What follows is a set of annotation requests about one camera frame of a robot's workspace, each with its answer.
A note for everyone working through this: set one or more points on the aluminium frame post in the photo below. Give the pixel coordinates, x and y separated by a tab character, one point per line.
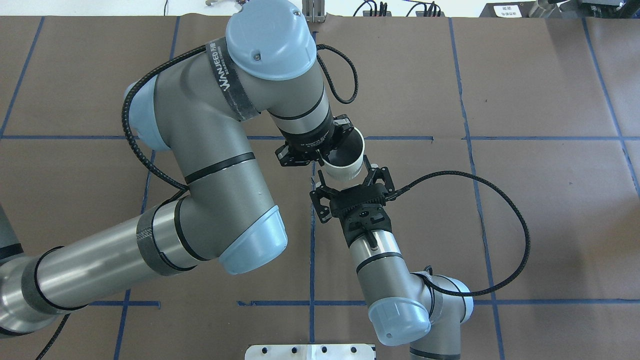
314	10

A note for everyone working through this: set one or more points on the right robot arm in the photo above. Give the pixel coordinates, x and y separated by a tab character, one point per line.
420	309

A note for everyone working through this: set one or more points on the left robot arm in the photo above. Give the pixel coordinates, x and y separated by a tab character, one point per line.
184	121

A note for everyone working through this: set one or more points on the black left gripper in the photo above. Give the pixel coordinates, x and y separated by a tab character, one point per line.
311	139

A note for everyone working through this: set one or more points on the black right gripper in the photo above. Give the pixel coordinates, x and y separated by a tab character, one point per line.
321	201

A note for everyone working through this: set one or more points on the white mug with handle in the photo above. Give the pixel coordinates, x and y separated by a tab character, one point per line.
345	162

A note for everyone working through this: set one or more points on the white central pillar with base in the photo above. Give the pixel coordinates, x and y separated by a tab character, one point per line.
332	351

